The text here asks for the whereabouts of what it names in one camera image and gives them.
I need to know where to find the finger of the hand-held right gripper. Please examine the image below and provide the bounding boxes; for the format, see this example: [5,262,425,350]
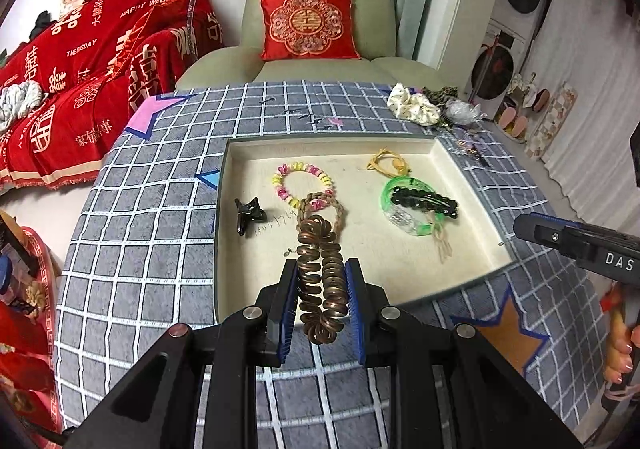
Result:
[513,213,583,261]

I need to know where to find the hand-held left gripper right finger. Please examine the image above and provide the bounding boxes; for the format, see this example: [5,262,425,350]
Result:
[344,256,583,449]

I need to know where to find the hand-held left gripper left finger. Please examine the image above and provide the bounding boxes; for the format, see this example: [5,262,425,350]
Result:
[65,258,301,449]

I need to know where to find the brown spiral hair tie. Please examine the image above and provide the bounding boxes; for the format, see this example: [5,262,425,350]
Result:
[295,216,350,345]

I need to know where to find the grey jewelry tray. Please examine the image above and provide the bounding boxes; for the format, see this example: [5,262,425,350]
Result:
[214,136,516,325]

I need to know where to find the green translucent bracelet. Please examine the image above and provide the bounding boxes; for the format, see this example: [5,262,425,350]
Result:
[382,175,444,236]

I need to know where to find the beige braided hair tie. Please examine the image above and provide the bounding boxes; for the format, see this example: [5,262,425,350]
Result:
[297,191,346,231]

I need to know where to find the black hair claw clip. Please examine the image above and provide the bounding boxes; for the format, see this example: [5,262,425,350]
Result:
[234,197,266,236]

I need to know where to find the beige knot hair clip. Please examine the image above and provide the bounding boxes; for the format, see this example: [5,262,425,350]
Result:
[431,211,454,264]

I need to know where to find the black beaded hair clip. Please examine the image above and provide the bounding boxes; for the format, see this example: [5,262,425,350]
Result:
[390,188,460,221]

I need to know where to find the person's right hand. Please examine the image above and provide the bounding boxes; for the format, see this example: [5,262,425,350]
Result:
[602,298,640,384]

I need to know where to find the clear plastic bag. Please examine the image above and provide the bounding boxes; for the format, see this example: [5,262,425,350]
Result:
[442,99,484,126]

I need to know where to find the white curtain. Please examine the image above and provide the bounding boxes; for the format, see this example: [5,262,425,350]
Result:
[525,0,640,226]

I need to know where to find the grey checked tablecloth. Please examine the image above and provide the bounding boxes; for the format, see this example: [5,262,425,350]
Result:
[55,81,619,449]

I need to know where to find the leopard print scrunchie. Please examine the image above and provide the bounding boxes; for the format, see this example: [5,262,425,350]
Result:
[422,86,459,106]

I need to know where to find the cream scrunchie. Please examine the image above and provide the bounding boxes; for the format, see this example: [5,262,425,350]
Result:
[387,82,441,124]

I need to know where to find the white stacked washing machines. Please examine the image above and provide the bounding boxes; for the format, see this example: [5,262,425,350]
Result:
[470,0,547,100]

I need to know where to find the red embroidered cushion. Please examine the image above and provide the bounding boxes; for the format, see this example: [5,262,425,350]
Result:
[259,0,362,62]

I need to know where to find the red printed blanket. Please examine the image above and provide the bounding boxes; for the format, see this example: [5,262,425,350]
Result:
[0,0,226,193]

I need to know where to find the grey white knotted cloth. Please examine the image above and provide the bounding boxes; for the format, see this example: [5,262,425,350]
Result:
[0,80,44,132]

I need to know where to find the dark cloth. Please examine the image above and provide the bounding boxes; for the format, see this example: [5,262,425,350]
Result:
[27,11,55,40]

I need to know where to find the pink yellow spiral hair tie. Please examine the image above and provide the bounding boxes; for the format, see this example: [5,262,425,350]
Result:
[272,160,335,208]

